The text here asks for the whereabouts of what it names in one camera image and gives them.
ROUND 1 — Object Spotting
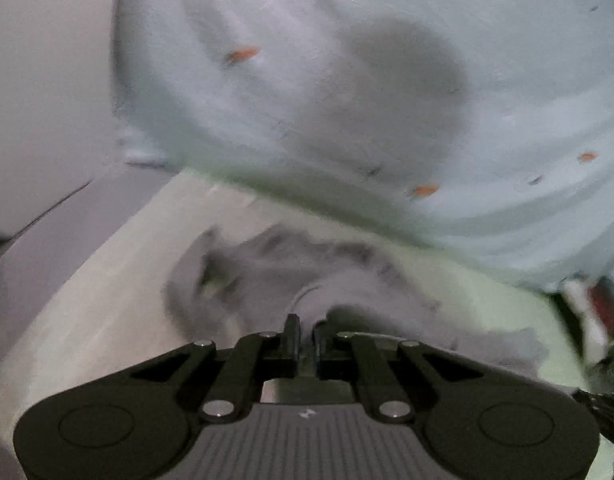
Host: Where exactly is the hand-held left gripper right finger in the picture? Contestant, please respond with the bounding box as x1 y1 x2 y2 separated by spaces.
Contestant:
312 320 488 423

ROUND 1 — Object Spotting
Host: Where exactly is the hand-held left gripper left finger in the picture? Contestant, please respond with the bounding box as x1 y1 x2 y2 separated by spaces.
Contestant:
129 312 302 423

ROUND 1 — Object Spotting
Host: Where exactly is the grey sweatshirt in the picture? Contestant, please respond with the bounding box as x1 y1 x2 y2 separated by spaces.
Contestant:
162 224 550 403

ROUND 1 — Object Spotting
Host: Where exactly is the white and red cloth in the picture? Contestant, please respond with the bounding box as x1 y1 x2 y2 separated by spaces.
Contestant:
557 272 614 368

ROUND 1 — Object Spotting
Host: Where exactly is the green grid cutting mat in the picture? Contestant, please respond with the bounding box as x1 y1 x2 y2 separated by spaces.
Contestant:
0 170 614 480

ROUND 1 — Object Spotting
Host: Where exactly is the carrot print blanket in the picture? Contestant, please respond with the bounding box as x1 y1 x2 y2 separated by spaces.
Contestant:
112 0 614 293

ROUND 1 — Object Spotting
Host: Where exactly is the white backdrop board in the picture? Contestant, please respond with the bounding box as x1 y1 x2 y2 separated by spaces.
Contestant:
0 0 120 241

